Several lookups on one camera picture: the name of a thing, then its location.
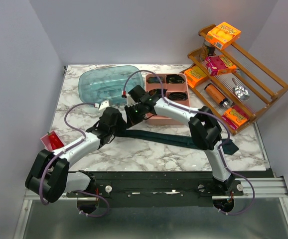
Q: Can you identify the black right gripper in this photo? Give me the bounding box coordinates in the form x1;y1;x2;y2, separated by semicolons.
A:
124;104;144;128

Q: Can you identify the dark green tie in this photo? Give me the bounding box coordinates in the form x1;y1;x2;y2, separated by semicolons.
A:
114;129;240;155

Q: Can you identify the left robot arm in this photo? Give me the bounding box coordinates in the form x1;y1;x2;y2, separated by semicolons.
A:
25;107;126;205

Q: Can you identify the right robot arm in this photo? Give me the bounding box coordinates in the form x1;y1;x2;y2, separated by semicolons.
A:
122;85;235;195

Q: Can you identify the dark multicolour rolled tie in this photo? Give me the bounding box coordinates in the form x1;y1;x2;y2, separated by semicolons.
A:
148;89;160;96

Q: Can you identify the blue floral rolled tie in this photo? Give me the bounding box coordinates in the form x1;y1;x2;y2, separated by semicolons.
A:
147;76;164;84

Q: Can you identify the black blue rolled tie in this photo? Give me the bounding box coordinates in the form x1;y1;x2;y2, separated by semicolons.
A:
168;92;188;101

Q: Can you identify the pink compartment organizer box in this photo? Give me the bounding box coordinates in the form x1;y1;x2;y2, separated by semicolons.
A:
145;74;190;125

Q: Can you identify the orange box middle shelf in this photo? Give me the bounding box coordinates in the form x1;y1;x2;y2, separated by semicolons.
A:
184;66;208;88

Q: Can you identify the orange cylinder bottle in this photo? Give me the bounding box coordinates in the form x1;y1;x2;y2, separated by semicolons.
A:
204;83;230;108

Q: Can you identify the pink snack box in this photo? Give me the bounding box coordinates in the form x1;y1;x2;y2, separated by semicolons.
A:
204;55;237;76

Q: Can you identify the dark jar on rack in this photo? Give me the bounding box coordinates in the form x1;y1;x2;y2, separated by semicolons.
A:
199;40;216;61

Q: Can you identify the orange pink box lower shelf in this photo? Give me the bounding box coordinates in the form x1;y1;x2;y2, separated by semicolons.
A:
221;105;249;130

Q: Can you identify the wooden tiered rack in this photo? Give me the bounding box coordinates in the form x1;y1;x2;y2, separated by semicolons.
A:
187;24;288;135

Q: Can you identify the silver metal scoop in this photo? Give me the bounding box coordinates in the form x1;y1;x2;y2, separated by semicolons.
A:
232;78;250;102

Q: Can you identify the top orange snack box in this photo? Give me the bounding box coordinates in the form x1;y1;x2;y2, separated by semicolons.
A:
205;22;241;50

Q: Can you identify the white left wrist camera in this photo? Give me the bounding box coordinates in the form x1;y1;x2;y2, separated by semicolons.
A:
98;100;110;111

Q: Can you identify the black mounting base rail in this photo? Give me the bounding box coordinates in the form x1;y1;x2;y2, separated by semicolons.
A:
66;172;244;208

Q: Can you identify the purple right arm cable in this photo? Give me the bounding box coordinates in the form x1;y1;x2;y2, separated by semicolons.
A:
121;70;256;216

